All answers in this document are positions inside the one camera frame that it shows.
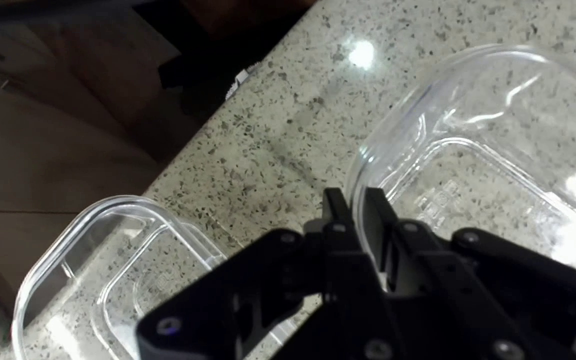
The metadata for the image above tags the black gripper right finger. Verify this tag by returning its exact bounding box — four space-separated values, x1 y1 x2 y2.
362 188 402 281

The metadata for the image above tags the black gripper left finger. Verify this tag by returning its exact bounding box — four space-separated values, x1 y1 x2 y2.
321 188 362 274

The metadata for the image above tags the large clear plastic container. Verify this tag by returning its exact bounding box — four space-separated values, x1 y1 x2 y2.
345 46 576 268

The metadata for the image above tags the small clear plastic container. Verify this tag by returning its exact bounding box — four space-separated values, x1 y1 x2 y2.
9 196 223 360

